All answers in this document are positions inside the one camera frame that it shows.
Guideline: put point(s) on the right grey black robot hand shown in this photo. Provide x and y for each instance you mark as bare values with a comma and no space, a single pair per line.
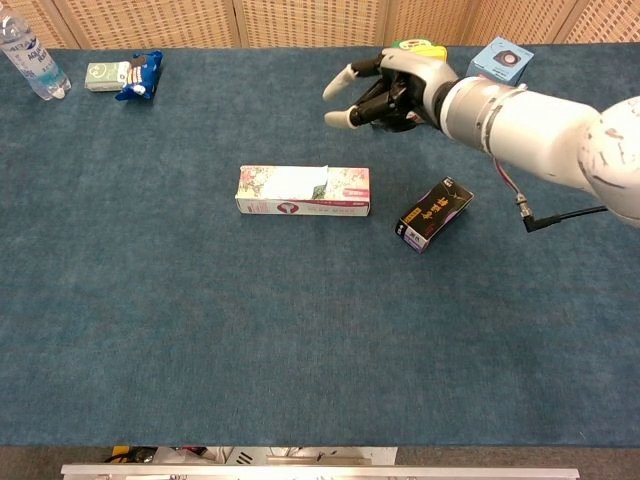
415,75

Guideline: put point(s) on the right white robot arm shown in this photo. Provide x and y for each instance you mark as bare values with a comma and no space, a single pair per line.
540,130

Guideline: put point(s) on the yellow green container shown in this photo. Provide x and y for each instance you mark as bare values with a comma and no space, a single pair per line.
427,49

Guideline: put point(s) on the light blue carton box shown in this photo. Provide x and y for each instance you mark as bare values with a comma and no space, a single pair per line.
505,57

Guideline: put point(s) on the black purple small box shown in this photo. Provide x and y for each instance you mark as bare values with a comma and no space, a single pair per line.
425,220

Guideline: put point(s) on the floral pink-white cardboard box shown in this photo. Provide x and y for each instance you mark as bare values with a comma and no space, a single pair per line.
280,205

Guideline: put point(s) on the pale green soap box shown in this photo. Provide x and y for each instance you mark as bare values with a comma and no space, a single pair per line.
102,76

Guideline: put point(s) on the woven rattan folding screen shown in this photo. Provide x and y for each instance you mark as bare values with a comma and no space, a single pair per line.
310,22

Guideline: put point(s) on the blue cookie packet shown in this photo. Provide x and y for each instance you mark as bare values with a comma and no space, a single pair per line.
142,75

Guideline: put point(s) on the blue felt table cloth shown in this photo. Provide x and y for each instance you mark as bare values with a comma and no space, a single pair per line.
250,325

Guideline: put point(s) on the clear plastic water bottle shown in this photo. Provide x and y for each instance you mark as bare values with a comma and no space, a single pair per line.
35,65

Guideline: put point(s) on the aluminium profile rail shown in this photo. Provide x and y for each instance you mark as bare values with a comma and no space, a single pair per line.
320,472

